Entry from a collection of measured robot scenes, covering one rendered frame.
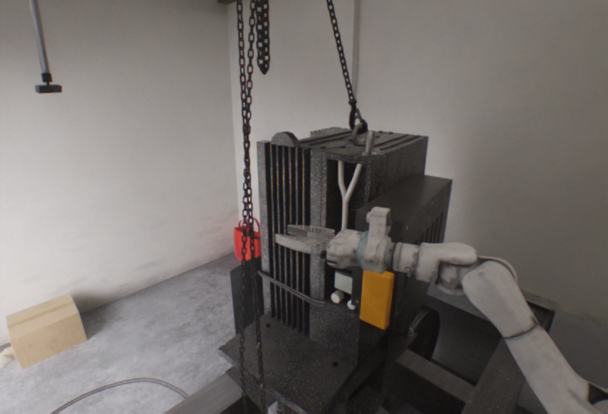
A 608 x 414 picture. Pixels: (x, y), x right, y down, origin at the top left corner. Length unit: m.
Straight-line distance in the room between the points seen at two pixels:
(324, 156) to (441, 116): 1.22
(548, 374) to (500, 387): 1.01
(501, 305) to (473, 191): 1.48
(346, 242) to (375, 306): 0.29
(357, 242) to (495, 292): 0.26
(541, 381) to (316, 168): 0.70
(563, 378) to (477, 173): 1.50
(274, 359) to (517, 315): 0.84
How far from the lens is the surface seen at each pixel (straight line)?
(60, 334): 2.96
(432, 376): 1.60
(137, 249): 3.25
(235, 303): 1.53
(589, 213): 1.99
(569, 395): 0.67
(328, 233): 0.75
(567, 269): 2.11
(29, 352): 2.98
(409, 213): 0.87
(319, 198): 1.00
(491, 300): 0.63
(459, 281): 0.66
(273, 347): 1.29
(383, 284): 0.87
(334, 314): 1.17
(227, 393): 1.50
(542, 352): 0.66
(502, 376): 1.72
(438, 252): 0.65
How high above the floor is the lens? 1.80
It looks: 18 degrees down
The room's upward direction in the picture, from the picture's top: straight up
